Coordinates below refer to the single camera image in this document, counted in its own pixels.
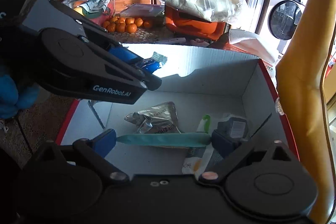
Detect blue white snack packet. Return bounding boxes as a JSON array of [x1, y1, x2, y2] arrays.
[[135, 52, 167, 74]]

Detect white grey snack bag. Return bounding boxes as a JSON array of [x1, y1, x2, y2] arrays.
[[181, 113, 249, 176]]

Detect teal silicone stick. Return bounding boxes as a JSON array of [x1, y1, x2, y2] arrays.
[[116, 132, 211, 148]]

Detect silver foil snack packet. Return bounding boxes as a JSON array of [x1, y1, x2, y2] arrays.
[[124, 102, 181, 134]]

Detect blue gloved left hand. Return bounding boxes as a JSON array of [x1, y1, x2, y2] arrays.
[[1, 66, 39, 119]]

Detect pile of mandarin oranges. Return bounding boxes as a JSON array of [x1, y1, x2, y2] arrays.
[[101, 15, 153, 34]]

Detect white marker pen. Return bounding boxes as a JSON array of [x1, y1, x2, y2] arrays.
[[154, 38, 186, 45]]

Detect red white cardboard box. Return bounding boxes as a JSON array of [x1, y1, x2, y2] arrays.
[[55, 43, 301, 177]]

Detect clear plastic document folder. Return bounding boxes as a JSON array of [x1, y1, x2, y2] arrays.
[[120, 3, 165, 18]]

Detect orange plastic container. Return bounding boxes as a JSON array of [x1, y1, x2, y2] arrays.
[[165, 5, 226, 41]]

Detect clear fruit container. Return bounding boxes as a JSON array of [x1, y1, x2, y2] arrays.
[[62, 0, 116, 26]]

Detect folded white paper towel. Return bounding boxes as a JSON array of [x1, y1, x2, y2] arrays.
[[228, 29, 278, 64]]

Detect yellow chair back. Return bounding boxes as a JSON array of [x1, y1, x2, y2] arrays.
[[276, 0, 335, 223]]

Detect white washing machine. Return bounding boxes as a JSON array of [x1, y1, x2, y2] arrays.
[[255, 0, 307, 55]]

